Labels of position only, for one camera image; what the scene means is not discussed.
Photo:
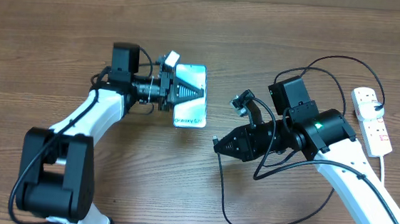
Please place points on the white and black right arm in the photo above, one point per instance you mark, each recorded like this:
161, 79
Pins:
326, 140

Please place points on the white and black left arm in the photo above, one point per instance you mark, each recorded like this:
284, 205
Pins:
56, 175

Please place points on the white power strip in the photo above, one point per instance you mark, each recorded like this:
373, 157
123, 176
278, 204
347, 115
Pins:
374, 132

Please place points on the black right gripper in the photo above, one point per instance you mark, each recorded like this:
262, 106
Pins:
250, 150

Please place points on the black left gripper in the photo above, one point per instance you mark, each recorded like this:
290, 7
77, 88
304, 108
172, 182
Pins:
176, 83

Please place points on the white charger plug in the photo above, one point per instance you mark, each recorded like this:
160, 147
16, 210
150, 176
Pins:
367, 111

